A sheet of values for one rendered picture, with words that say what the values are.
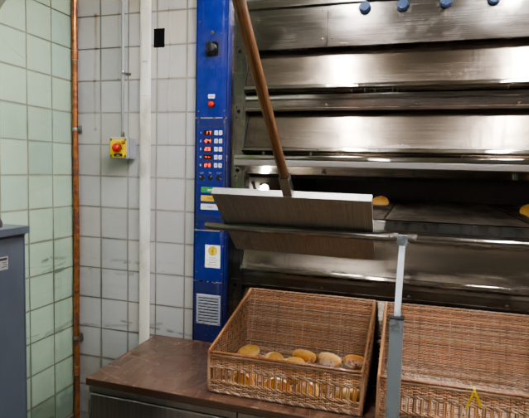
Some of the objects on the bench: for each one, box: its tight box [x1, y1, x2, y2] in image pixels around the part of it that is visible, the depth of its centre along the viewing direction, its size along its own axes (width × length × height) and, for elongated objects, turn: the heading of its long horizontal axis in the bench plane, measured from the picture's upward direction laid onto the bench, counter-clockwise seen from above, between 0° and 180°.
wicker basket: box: [207, 288, 377, 417], centre depth 188 cm, size 49×56×28 cm
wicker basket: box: [376, 301, 529, 418], centre depth 171 cm, size 49×56×28 cm
